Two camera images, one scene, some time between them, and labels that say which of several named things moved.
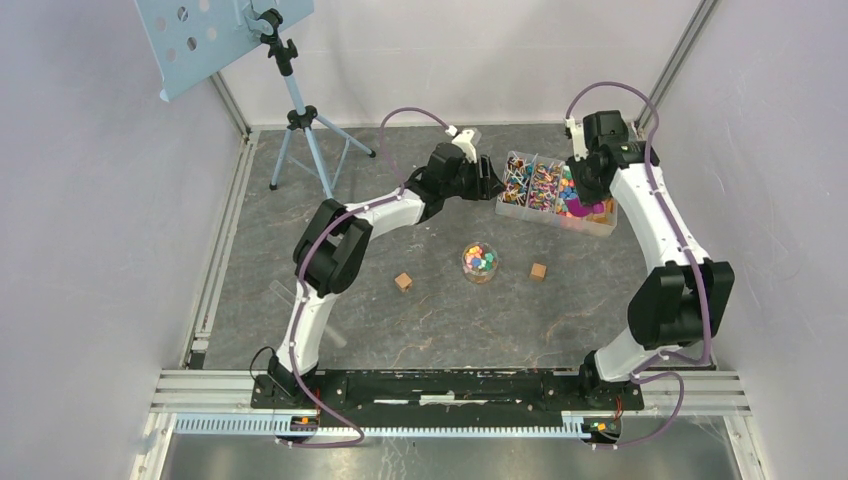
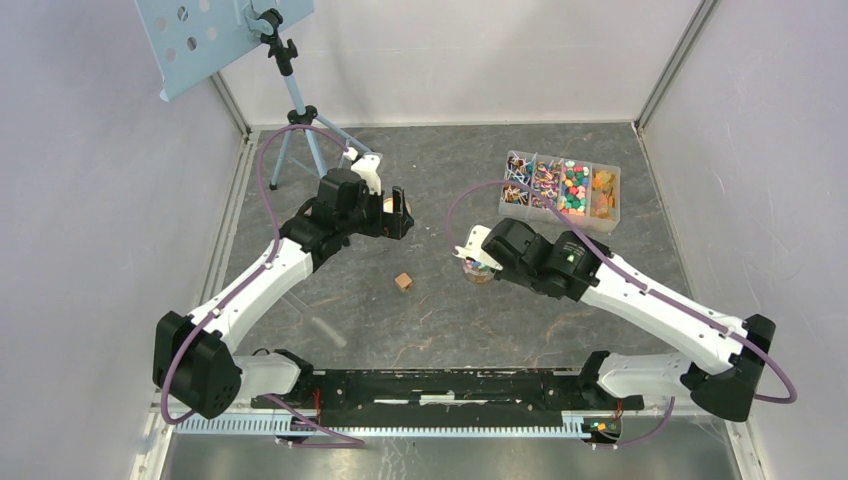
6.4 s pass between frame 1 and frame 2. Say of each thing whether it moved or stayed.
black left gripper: moved
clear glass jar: stayed
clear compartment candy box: stayed
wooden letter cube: stayed
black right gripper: moved
